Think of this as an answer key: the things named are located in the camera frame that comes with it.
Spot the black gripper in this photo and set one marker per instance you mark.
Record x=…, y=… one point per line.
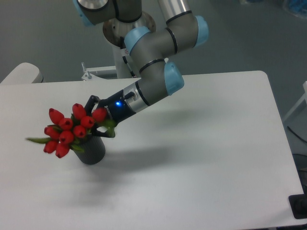
x=117, y=108

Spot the red tulip bouquet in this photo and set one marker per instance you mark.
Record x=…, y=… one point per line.
x=67, y=133

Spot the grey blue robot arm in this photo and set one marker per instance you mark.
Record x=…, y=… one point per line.
x=148, y=50

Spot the dark grey ribbed vase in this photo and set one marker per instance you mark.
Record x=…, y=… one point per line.
x=93, y=151

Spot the white chair armrest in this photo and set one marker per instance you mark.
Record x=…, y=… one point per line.
x=24, y=73

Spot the white furniture at right edge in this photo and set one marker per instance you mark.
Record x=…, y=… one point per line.
x=297, y=108

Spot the black device at table corner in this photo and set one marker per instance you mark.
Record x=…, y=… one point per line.
x=298, y=204

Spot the white metal base frame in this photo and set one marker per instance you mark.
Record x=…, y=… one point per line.
x=96, y=73

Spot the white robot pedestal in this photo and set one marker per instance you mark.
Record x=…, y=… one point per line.
x=120, y=64

